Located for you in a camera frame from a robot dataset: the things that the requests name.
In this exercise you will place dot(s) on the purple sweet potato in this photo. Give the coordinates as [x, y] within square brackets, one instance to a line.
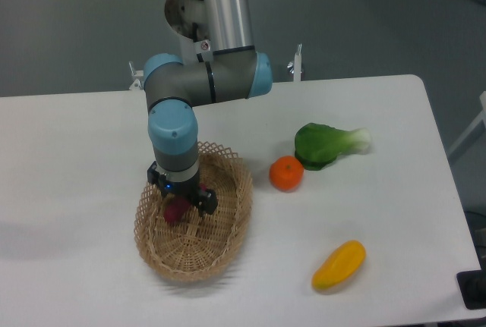
[176, 209]

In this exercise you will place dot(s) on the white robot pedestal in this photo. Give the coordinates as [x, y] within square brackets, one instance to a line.
[188, 21]

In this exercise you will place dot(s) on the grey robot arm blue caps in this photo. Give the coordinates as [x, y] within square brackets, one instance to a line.
[226, 67]

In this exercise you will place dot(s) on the white frame at right edge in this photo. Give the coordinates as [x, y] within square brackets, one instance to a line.
[472, 132]

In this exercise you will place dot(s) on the green bok choy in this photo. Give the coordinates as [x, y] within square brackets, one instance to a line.
[319, 145]

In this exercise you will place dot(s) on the black device at table edge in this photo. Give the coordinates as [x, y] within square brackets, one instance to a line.
[472, 288]

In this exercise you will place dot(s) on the yellow mango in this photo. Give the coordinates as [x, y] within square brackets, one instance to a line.
[339, 266]

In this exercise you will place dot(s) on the orange tangerine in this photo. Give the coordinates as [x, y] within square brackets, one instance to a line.
[286, 173]

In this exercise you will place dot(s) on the woven wicker basket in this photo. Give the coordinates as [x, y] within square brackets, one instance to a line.
[197, 247]

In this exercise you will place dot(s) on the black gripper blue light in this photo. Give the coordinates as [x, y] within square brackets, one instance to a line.
[202, 198]

